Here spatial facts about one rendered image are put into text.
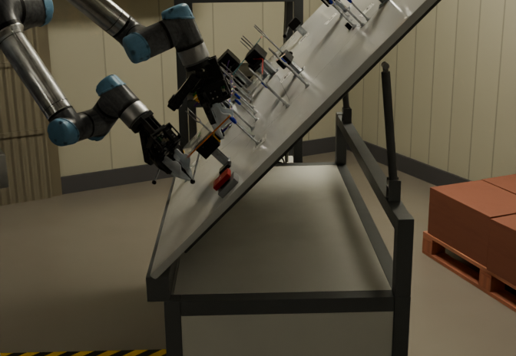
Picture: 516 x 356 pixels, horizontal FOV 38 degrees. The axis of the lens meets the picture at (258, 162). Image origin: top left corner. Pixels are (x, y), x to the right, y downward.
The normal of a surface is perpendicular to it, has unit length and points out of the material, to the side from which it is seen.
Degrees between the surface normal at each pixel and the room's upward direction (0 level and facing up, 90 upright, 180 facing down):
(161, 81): 90
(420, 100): 90
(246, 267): 0
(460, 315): 0
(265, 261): 0
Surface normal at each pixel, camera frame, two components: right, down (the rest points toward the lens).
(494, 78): -0.89, 0.14
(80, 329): -0.01, -0.96
